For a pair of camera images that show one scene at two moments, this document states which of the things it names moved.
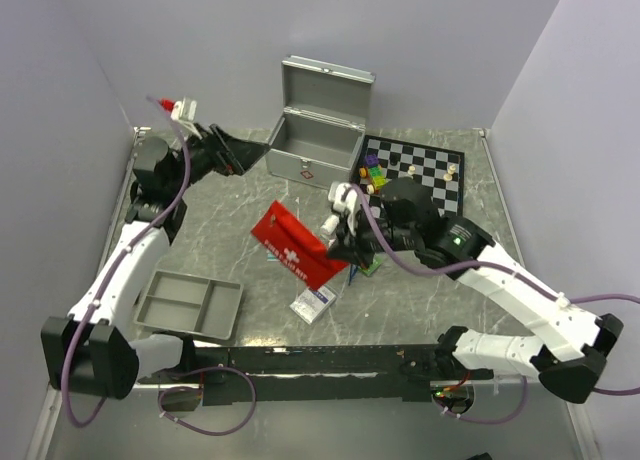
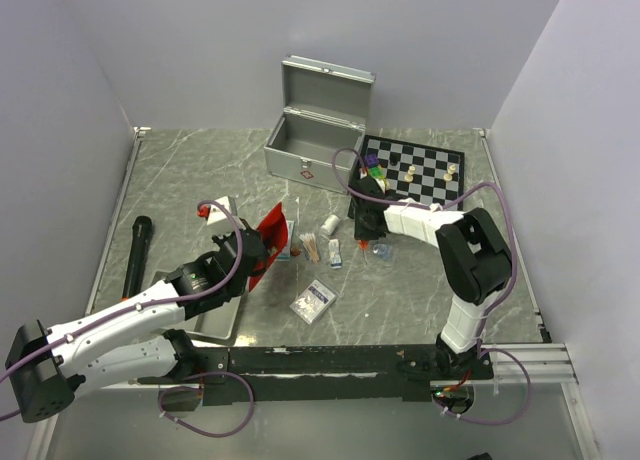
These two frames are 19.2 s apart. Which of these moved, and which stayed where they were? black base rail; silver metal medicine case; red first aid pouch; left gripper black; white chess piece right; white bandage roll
Moved: left gripper black; red first aid pouch
Stayed: black base rail; white chess piece right; silver metal medicine case; white bandage roll
